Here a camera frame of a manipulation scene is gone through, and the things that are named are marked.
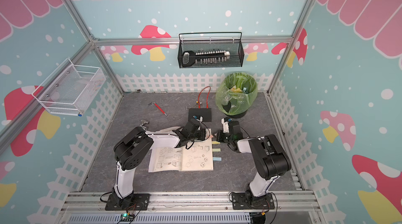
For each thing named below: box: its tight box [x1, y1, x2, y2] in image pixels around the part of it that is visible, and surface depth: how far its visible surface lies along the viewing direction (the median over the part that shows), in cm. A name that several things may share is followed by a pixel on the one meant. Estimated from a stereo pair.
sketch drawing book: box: [148, 128, 214, 173], surface depth 87 cm
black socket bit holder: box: [182, 50, 231, 67], surface depth 91 cm
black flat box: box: [187, 107, 212, 122], surface depth 111 cm
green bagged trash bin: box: [215, 71, 259, 119], surface depth 97 cm
